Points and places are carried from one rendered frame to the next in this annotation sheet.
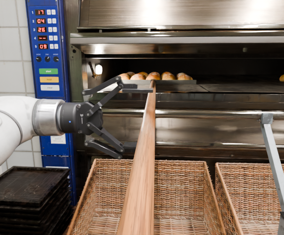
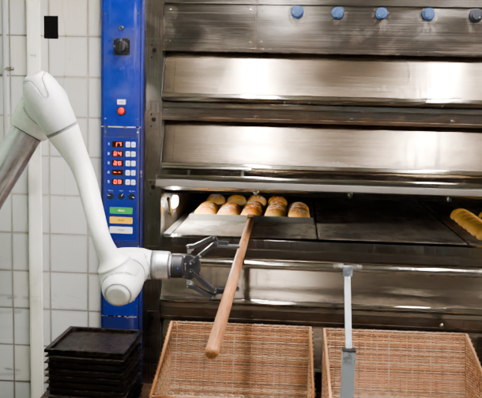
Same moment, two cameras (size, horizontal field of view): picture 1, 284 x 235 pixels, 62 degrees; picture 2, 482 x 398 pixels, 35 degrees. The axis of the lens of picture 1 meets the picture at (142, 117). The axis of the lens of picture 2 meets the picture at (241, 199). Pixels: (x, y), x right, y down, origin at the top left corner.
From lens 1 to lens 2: 1.81 m
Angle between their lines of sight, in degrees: 6
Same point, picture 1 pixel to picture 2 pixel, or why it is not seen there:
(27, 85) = not seen: hidden behind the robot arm
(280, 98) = (399, 250)
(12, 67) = (74, 203)
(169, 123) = (267, 277)
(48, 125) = (161, 270)
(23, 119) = (145, 265)
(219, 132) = (328, 290)
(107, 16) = (195, 150)
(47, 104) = (160, 254)
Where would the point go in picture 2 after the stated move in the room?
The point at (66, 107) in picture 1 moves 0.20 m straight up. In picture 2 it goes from (175, 257) to (175, 193)
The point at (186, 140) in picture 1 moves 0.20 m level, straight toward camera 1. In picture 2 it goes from (287, 298) to (280, 312)
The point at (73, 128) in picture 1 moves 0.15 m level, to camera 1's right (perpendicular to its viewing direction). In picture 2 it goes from (179, 274) to (228, 275)
